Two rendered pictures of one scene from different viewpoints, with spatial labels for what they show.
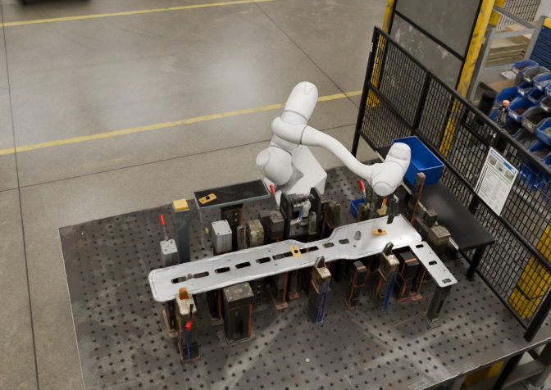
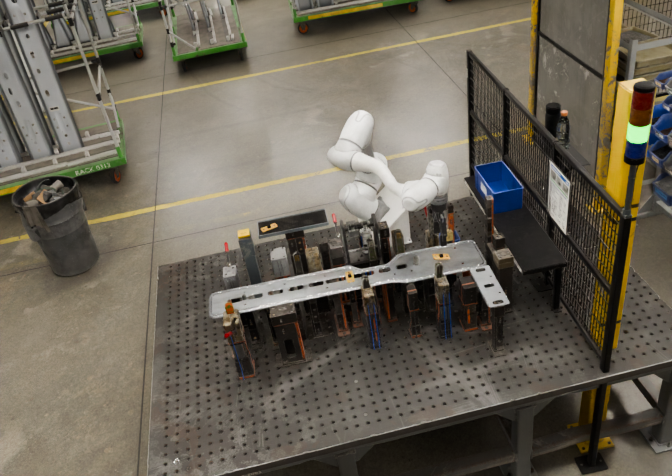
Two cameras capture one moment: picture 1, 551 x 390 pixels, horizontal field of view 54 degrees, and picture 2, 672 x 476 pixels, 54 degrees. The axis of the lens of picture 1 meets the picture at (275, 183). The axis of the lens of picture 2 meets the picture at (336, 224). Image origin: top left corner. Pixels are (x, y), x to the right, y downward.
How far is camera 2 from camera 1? 1.11 m
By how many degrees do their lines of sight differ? 17
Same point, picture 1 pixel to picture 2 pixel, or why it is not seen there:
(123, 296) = (200, 322)
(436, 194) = (516, 219)
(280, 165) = (360, 199)
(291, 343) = (344, 366)
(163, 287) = (219, 306)
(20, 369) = (129, 399)
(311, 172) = (395, 205)
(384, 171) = (412, 187)
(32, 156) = (169, 213)
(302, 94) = (353, 122)
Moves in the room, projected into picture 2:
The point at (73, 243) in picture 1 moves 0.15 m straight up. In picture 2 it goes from (168, 279) to (160, 259)
